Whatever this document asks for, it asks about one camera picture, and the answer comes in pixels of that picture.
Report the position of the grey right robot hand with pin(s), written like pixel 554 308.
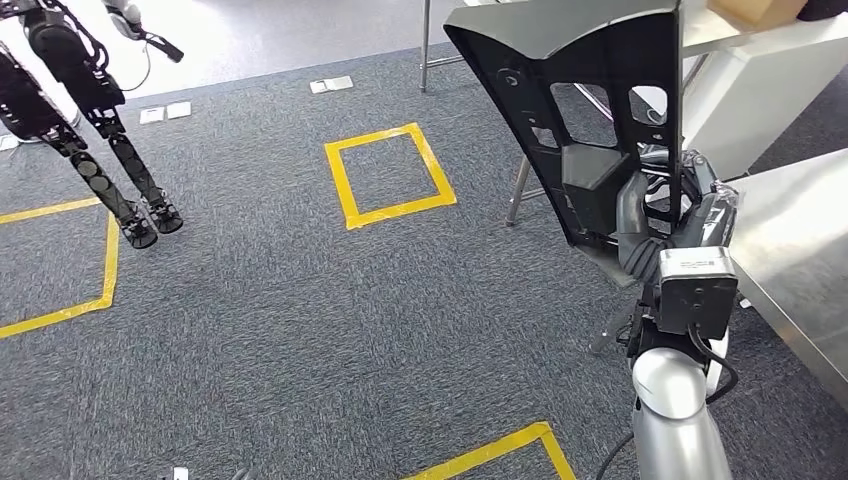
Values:
pixel 712 212

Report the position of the black plastic car part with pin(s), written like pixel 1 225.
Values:
pixel 530 112

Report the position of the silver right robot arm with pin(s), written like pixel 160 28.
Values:
pixel 676 424

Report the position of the stainless steel workbench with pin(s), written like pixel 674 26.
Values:
pixel 802 265

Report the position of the white cabinet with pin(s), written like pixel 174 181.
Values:
pixel 748 106

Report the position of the brown cardboard box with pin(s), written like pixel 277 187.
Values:
pixel 755 12

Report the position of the dark rounded object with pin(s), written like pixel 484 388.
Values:
pixel 825 8

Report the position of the yellow floor tape square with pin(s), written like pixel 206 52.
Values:
pixel 490 450

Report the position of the white floor outlet plate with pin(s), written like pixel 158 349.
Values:
pixel 179 110
pixel 8 142
pixel 340 83
pixel 318 87
pixel 152 115

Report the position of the black humanoid robot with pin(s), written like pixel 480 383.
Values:
pixel 73 73

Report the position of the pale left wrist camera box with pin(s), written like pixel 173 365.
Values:
pixel 181 474

